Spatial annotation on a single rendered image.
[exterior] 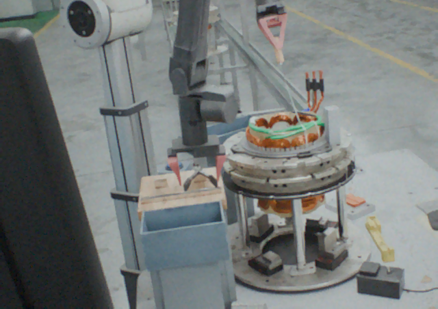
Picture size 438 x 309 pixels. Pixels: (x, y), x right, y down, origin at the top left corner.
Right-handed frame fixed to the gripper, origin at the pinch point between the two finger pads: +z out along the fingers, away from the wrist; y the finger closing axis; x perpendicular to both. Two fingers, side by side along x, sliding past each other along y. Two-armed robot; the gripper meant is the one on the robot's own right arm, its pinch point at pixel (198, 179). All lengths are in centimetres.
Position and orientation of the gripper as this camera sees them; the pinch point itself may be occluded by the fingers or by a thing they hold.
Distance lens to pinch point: 139.5
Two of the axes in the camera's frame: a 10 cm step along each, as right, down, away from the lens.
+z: 0.8, 9.3, 3.5
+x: -0.9, -3.4, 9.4
